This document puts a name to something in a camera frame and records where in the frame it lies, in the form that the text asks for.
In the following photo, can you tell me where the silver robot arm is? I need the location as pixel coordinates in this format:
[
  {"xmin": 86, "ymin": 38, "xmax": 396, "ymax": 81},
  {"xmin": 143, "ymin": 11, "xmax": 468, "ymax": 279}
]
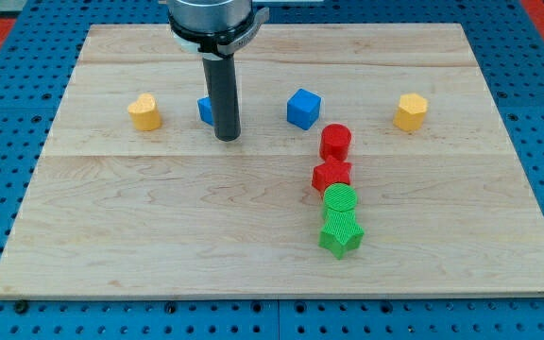
[{"xmin": 166, "ymin": 0, "xmax": 269, "ymax": 142}]

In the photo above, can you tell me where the red star block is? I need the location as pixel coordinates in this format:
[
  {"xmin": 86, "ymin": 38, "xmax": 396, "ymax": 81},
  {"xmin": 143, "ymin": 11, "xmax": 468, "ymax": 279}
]
[{"xmin": 312, "ymin": 156, "xmax": 352, "ymax": 196}]

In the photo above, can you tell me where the green cylinder block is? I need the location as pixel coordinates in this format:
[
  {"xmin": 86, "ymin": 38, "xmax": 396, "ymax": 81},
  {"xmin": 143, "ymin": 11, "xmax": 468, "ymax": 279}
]
[{"xmin": 322, "ymin": 183, "xmax": 358, "ymax": 219}]

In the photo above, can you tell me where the red cylinder block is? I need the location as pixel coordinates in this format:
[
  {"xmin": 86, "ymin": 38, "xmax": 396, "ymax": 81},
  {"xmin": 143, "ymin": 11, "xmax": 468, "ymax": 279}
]
[{"xmin": 319, "ymin": 124, "xmax": 351, "ymax": 162}]

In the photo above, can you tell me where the green star block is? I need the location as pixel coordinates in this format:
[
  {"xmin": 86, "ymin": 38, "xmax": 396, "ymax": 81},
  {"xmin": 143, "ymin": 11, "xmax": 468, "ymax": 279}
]
[{"xmin": 318, "ymin": 209, "xmax": 365, "ymax": 260}]

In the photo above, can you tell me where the blue block behind rod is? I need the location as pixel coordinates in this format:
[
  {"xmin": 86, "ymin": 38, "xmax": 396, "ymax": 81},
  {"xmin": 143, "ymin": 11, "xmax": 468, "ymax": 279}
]
[{"xmin": 197, "ymin": 96, "xmax": 213, "ymax": 126}]

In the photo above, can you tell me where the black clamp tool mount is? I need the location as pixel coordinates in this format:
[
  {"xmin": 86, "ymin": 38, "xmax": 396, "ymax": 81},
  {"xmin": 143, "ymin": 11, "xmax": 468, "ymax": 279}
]
[{"xmin": 168, "ymin": 7, "xmax": 270, "ymax": 60}]

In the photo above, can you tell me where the yellow hexagon block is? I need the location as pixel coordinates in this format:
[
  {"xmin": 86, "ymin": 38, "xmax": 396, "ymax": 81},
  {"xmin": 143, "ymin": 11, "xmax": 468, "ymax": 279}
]
[{"xmin": 393, "ymin": 93, "xmax": 429, "ymax": 132}]

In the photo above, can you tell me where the blue cube block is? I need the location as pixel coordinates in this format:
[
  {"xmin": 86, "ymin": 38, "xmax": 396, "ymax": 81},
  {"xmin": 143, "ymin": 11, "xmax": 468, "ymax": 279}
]
[{"xmin": 286, "ymin": 89, "xmax": 322, "ymax": 130}]

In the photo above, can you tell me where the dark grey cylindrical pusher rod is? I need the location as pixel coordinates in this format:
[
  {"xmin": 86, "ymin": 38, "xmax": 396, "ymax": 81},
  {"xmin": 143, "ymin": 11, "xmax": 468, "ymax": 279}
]
[{"xmin": 202, "ymin": 55, "xmax": 241, "ymax": 142}]

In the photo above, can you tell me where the yellow heart block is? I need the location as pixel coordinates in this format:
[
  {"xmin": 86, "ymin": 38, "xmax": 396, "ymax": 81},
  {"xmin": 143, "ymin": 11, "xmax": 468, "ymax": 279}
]
[{"xmin": 127, "ymin": 93, "xmax": 162, "ymax": 131}]

